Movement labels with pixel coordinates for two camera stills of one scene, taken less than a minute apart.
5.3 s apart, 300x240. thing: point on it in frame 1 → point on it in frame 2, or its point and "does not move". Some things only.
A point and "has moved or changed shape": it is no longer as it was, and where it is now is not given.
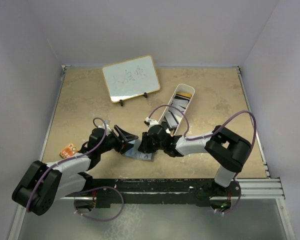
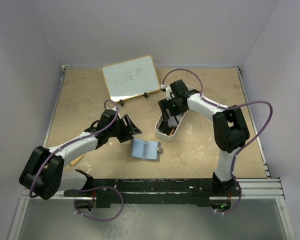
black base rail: (156, 192) does not move
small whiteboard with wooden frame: (131, 78) does not move
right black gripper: (144, 147) → (163, 106)
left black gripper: (121, 147) → (125, 135)
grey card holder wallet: (134, 152) has moved or changed shape
